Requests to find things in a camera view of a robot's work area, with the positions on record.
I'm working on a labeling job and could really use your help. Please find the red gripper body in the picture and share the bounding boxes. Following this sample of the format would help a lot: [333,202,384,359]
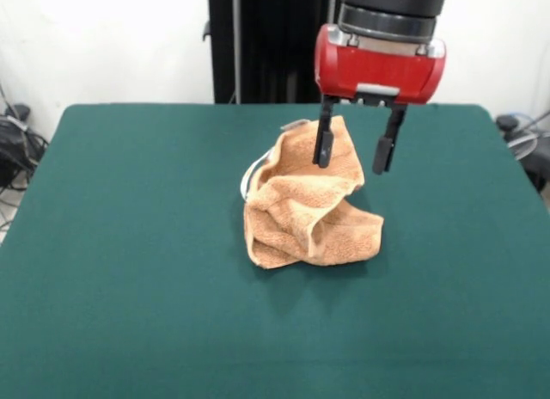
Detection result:
[314,23,447,110]

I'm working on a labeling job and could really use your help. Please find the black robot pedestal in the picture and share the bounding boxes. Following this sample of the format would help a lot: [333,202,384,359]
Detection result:
[201,0,345,104]

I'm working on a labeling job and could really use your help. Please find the tan terry towel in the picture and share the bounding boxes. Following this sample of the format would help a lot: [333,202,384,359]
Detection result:
[238,114,385,271]

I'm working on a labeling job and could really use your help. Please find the black and gray floor equipment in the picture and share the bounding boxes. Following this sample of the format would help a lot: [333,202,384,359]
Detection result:
[496,113,550,192]

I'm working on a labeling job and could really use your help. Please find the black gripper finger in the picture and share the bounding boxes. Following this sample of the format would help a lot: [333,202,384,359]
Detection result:
[371,106,408,175]
[312,95,337,168]

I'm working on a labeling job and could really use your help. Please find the dark green table cloth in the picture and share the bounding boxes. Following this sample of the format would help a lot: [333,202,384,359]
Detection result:
[0,102,550,399]

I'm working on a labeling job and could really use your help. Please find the black cable bundle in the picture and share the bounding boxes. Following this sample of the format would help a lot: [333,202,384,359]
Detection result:
[0,104,51,192]

